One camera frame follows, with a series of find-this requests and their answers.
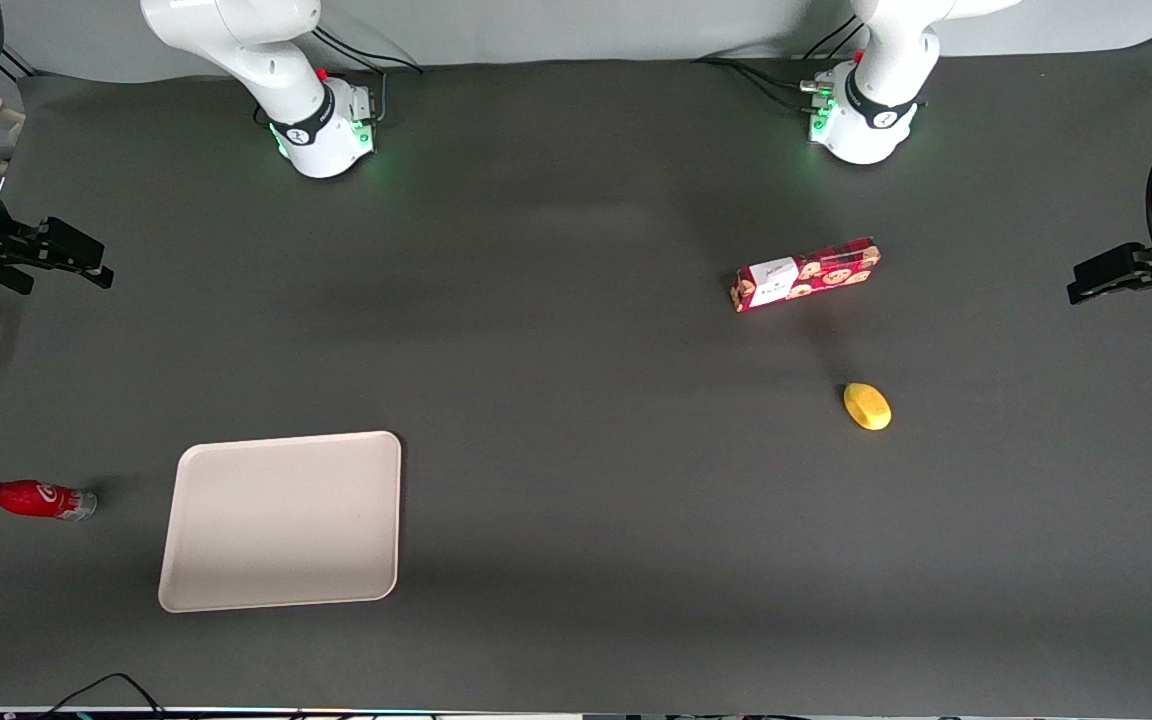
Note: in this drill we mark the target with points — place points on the red coke bottle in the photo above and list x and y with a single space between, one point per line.
34 498

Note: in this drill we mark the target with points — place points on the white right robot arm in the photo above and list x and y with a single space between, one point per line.
308 120

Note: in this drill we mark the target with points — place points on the beige rectangular tray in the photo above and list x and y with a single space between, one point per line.
281 520

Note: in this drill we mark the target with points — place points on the yellow lemon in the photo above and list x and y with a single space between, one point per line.
867 406

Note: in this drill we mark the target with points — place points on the red cookie box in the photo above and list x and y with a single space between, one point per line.
804 275

